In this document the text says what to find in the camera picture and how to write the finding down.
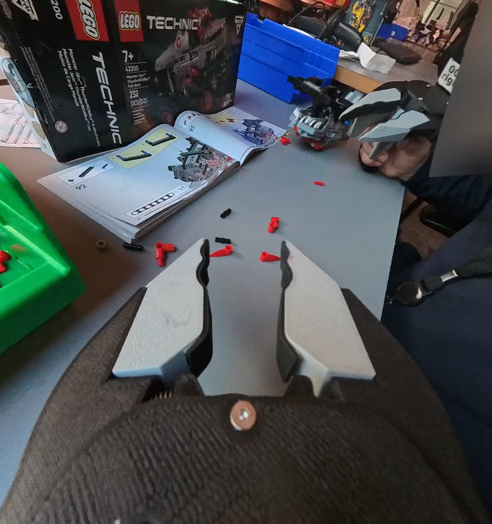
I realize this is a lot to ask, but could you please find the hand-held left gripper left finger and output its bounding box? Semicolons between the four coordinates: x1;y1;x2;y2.
112;238;214;387

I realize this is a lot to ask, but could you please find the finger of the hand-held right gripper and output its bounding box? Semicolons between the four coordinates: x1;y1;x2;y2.
338;87;403;138
358;112;431;160

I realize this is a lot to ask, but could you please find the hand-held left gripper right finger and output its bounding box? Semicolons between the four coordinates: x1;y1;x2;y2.
276;240;377;398

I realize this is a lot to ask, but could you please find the grey toy truck model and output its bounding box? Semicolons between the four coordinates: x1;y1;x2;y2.
289;75;367;151

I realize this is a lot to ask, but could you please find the black toy set box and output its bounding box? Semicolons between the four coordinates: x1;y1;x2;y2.
0;0;247;163

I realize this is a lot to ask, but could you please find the person's right hand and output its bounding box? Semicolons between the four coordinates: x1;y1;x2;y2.
358;134;433;181

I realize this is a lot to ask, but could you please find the wooden desk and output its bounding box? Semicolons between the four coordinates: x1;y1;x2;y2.
334;49;439;96

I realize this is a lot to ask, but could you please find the white crumpled paper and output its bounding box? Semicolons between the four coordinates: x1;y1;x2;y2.
357;42;396;74

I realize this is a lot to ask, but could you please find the black keyboard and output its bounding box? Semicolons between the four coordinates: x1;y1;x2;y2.
373;37;422;65

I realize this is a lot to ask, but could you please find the small blue bin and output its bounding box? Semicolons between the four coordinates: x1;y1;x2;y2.
377;22;410;41

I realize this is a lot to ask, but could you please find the black chair part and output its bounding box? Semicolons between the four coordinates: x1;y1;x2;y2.
419;203;468;239

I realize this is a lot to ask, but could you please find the blue plastic bin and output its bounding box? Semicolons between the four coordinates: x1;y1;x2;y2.
238;12;341;105

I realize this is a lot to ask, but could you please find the green plastic bin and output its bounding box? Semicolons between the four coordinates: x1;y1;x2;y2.
0;149;87;366

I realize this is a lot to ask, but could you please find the person's navy clothing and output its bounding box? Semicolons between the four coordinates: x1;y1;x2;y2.
381;174;492;524

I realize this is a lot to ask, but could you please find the open instruction booklet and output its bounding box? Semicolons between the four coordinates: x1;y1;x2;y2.
37;107;289;242

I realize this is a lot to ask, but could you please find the white line-drawing sheet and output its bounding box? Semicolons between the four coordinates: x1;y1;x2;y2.
0;96;40;149

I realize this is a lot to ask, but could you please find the black badge reel with strap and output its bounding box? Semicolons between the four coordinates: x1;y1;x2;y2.
385;242;492;307

